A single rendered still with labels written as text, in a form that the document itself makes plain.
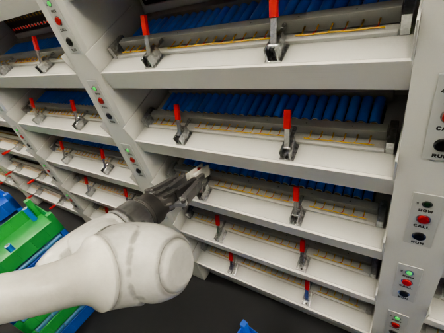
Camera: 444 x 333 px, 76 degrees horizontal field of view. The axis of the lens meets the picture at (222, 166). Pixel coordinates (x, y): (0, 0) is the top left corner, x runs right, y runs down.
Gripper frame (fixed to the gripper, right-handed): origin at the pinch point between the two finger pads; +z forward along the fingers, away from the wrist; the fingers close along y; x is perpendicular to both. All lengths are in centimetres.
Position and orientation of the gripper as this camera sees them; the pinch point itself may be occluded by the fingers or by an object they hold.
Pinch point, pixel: (198, 174)
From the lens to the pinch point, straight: 76.6
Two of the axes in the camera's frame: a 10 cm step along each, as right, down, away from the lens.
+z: 5.4, -4.2, 7.3
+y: 8.3, 1.5, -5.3
